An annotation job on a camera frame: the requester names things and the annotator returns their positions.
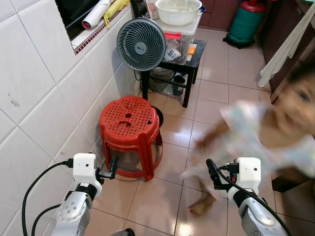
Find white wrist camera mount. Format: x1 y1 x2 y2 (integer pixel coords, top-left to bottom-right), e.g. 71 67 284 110
235 157 262 193
73 153 98 186

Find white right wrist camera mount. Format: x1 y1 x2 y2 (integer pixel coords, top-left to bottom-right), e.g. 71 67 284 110
235 157 262 193

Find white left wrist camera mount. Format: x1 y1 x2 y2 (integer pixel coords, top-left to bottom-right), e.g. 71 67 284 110
73 153 98 186

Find small child in pale dress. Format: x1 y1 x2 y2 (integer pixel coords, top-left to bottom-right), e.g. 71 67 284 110
180 60 315 218

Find black side table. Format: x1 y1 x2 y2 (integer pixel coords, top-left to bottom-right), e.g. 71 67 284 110
141 39 207 108

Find green gas cylinder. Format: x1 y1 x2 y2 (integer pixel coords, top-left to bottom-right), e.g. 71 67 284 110
223 0 269 49

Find white paper roll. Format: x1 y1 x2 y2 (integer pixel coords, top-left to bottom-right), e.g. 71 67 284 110
81 0 112 30

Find grey standing fan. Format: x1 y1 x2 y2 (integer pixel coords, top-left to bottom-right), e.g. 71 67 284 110
117 18 166 129

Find red plastic stool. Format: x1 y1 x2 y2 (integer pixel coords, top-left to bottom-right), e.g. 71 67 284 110
99 96 164 181

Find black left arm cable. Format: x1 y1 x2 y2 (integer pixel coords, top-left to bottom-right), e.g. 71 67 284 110
22 160 74 236

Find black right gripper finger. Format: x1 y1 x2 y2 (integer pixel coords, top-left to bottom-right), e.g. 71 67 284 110
205 158 223 188

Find white hanging cloth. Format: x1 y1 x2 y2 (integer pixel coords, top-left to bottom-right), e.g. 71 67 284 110
258 4 315 89

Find clear plastic storage box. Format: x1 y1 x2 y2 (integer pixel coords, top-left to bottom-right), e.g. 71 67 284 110
161 14 203 65

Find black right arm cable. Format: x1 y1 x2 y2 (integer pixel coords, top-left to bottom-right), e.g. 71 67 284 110
219 165 284 236

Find white plastic basin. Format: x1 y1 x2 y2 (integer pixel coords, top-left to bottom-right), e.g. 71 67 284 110
155 0 203 27

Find dark brown cabinet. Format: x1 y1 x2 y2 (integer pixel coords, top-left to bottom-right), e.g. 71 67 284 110
260 0 315 104

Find yellow cloth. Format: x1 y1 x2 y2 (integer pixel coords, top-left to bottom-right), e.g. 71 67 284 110
103 0 131 28

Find metal pot with lid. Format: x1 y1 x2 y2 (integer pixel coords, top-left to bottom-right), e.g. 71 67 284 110
149 68 175 94

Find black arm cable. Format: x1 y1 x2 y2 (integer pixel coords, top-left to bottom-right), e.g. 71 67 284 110
219 165 284 236
22 160 74 236

